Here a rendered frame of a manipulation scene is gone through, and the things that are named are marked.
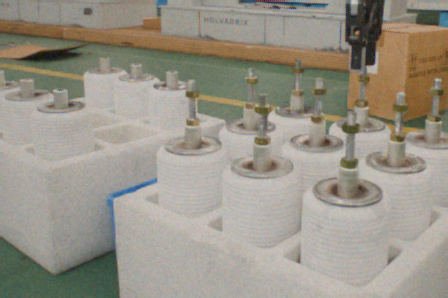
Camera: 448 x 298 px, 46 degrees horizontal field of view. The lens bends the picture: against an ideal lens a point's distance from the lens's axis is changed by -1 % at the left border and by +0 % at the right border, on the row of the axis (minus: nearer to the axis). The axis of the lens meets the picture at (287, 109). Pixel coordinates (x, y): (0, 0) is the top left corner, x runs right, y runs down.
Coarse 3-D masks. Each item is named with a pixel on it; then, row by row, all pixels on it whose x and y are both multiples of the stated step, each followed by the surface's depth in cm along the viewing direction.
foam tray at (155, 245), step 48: (144, 192) 72; (144, 240) 67; (192, 240) 62; (240, 240) 60; (288, 240) 60; (432, 240) 61; (144, 288) 70; (192, 288) 63; (240, 288) 58; (288, 288) 54; (336, 288) 51; (384, 288) 52; (432, 288) 61
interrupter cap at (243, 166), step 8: (240, 160) 65; (248, 160) 65; (272, 160) 65; (280, 160) 65; (288, 160) 65; (232, 168) 62; (240, 168) 62; (248, 168) 63; (272, 168) 63; (280, 168) 62; (288, 168) 62; (248, 176) 60; (256, 176) 60; (264, 176) 60; (272, 176) 60; (280, 176) 60
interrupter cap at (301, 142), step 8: (296, 136) 74; (304, 136) 74; (328, 136) 75; (296, 144) 71; (304, 144) 72; (328, 144) 72; (336, 144) 71; (312, 152) 69; (320, 152) 69; (328, 152) 69
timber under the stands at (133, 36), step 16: (16, 32) 382; (32, 32) 374; (48, 32) 366; (64, 32) 358; (80, 32) 351; (96, 32) 343; (112, 32) 338; (128, 32) 340; (144, 32) 343; (160, 32) 345; (144, 48) 326; (160, 48) 320; (176, 48) 314; (192, 48) 309; (208, 48) 303; (224, 48) 298; (240, 48) 293; (256, 48) 288; (272, 48) 285; (288, 48) 286; (288, 64) 281; (304, 64) 276; (320, 64) 272; (336, 64) 268
